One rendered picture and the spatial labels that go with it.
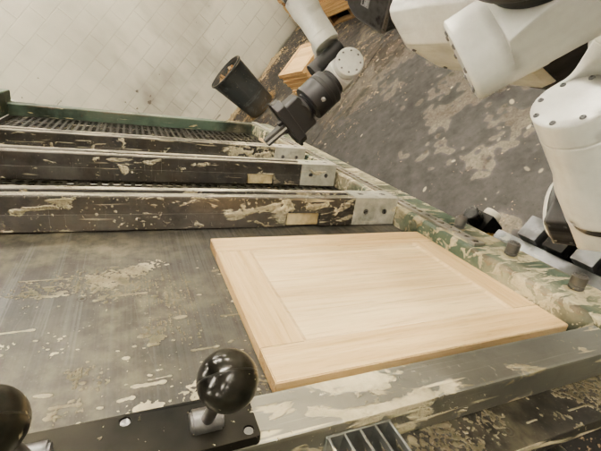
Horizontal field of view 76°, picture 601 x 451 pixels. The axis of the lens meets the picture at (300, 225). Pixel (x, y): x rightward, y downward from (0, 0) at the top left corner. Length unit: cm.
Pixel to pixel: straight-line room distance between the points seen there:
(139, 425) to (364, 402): 20
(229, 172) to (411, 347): 78
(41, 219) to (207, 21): 557
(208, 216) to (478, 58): 62
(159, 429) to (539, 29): 39
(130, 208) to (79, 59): 511
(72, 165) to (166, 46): 497
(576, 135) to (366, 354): 31
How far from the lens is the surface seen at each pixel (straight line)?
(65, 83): 582
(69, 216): 81
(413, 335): 56
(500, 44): 31
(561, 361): 59
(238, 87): 504
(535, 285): 77
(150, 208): 80
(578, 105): 38
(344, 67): 95
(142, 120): 210
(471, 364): 51
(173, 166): 112
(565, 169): 40
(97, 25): 593
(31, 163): 114
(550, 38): 32
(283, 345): 48
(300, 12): 102
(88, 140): 137
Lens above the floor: 157
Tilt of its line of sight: 32 degrees down
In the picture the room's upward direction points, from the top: 52 degrees counter-clockwise
